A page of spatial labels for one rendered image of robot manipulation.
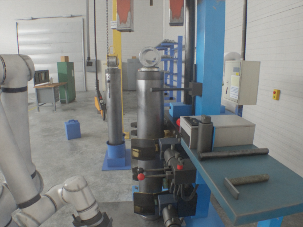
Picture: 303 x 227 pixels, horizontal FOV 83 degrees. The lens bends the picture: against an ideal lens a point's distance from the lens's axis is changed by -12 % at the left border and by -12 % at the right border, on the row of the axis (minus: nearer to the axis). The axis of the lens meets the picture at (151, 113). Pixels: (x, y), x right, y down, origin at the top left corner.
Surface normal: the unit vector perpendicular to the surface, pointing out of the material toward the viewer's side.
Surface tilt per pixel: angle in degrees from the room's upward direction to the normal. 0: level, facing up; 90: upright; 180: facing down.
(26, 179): 69
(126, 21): 90
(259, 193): 0
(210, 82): 90
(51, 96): 90
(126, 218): 0
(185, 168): 0
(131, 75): 90
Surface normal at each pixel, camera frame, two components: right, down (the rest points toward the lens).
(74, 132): 0.56, 0.20
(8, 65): 0.92, -0.09
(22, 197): 0.35, -0.03
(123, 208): 0.00, -0.97
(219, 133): 0.11, 0.24
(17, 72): 0.90, 0.29
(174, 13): -0.14, 0.24
